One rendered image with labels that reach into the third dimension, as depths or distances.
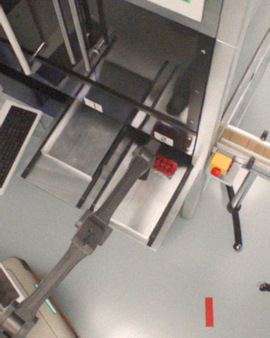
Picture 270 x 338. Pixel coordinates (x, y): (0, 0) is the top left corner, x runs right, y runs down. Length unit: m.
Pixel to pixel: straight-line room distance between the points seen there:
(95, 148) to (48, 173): 0.24
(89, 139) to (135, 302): 1.10
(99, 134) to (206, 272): 1.14
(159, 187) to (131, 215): 0.17
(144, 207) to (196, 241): 0.93
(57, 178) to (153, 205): 0.44
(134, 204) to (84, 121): 0.46
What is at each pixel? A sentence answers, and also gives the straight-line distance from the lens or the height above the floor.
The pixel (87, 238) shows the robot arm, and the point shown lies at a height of 1.38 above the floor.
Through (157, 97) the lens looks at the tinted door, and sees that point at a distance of 1.70.
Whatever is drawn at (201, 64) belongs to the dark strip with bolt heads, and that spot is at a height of 1.66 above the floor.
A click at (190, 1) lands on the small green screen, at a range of 1.18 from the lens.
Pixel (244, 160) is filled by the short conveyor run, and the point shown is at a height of 0.93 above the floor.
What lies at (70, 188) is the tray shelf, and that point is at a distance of 2.07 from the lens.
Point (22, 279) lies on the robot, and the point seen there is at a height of 0.28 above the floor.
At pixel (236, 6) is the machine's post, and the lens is 1.14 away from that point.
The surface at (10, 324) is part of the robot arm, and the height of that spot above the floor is 1.28.
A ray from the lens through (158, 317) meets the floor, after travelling 2.82.
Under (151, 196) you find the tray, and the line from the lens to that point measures 2.02.
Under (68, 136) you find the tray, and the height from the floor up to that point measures 0.88.
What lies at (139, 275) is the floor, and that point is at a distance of 2.84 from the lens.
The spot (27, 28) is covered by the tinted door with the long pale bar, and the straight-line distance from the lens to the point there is 1.84.
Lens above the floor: 2.82
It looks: 69 degrees down
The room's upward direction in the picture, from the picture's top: 6 degrees counter-clockwise
